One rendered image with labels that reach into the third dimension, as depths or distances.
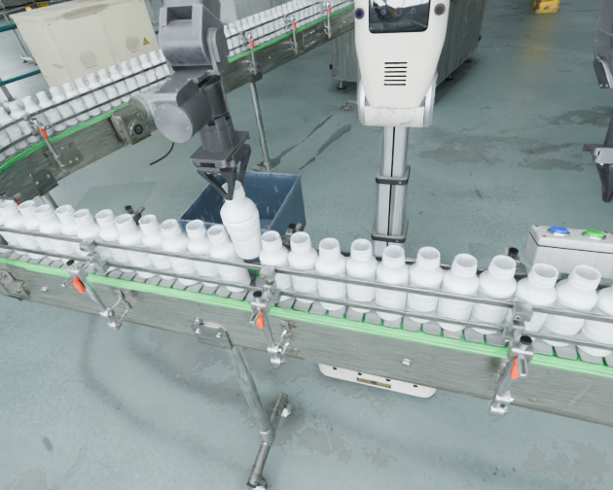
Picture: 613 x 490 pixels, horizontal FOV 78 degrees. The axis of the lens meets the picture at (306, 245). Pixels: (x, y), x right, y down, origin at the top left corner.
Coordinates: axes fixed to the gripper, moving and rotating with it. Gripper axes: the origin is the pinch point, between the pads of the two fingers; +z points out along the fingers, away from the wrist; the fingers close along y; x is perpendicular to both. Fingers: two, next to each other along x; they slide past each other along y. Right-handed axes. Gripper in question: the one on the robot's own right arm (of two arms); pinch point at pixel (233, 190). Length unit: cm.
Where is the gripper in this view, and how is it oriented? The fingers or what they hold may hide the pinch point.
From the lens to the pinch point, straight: 71.4
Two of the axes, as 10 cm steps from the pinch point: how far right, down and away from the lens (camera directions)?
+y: -2.9, 6.6, -6.9
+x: 9.5, 1.2, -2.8
